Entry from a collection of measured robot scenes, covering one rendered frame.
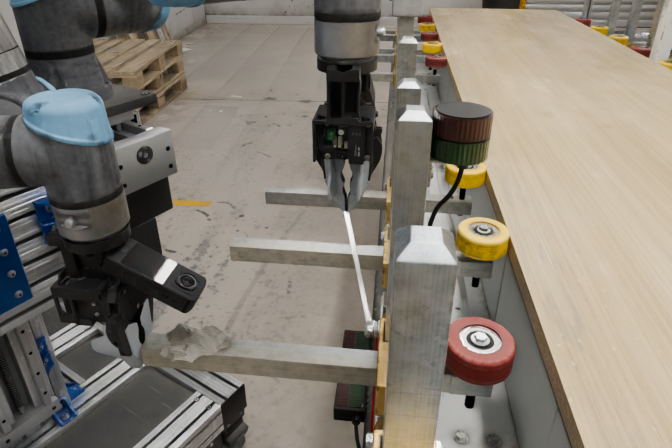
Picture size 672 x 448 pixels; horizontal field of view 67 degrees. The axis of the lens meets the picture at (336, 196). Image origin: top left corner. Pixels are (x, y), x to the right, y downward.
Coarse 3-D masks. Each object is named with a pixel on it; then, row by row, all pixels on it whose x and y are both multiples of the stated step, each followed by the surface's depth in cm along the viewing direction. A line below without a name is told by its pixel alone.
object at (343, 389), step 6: (348, 336) 89; (354, 336) 89; (348, 342) 87; (354, 342) 87; (348, 348) 86; (342, 384) 79; (348, 384) 79; (342, 390) 78; (348, 390) 78; (342, 396) 77; (348, 396) 77; (336, 402) 76; (342, 402) 76
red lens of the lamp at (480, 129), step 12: (444, 120) 50; (456, 120) 49; (468, 120) 49; (480, 120) 49; (492, 120) 50; (432, 132) 52; (444, 132) 50; (456, 132) 49; (468, 132) 49; (480, 132) 50
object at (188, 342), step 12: (180, 324) 65; (168, 336) 66; (180, 336) 65; (192, 336) 64; (204, 336) 63; (216, 336) 64; (228, 336) 65; (168, 348) 63; (180, 348) 62; (192, 348) 63; (204, 348) 63; (216, 348) 64; (192, 360) 62
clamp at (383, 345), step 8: (384, 320) 67; (384, 328) 66; (384, 336) 65; (384, 344) 64; (384, 352) 62; (384, 360) 61; (384, 368) 60; (384, 376) 59; (376, 384) 58; (384, 384) 58; (376, 392) 58; (384, 392) 58; (376, 400) 59; (384, 400) 59; (376, 408) 60
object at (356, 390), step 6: (360, 336) 89; (360, 342) 87; (366, 342) 88; (360, 348) 86; (354, 384) 79; (354, 390) 78; (360, 390) 78; (354, 396) 77; (360, 396) 77; (354, 402) 76; (360, 402) 76
